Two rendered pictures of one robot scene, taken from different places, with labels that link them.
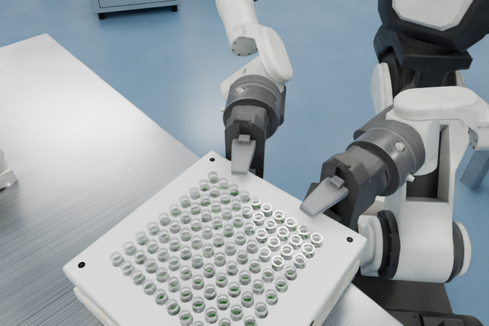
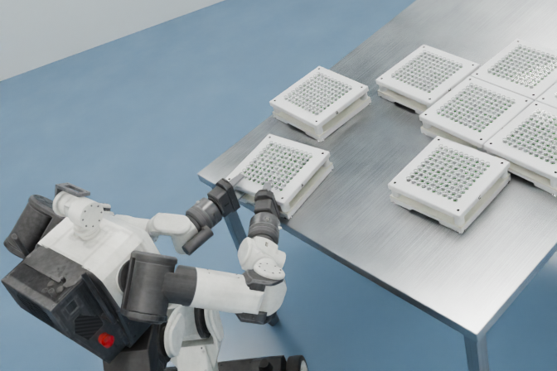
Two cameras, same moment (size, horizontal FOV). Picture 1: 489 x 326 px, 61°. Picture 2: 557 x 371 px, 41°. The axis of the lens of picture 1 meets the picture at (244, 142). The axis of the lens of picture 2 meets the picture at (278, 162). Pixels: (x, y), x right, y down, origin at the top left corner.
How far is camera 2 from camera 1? 2.32 m
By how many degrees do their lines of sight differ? 99
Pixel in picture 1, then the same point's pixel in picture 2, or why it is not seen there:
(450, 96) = (165, 219)
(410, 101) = (183, 219)
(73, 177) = (362, 209)
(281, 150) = not seen: outside the picture
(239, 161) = (267, 185)
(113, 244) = (314, 160)
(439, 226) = not seen: hidden behind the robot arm
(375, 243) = not seen: hidden behind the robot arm
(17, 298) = (357, 164)
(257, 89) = (258, 219)
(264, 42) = (250, 242)
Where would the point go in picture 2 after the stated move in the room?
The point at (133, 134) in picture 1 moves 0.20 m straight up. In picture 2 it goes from (341, 239) to (327, 189)
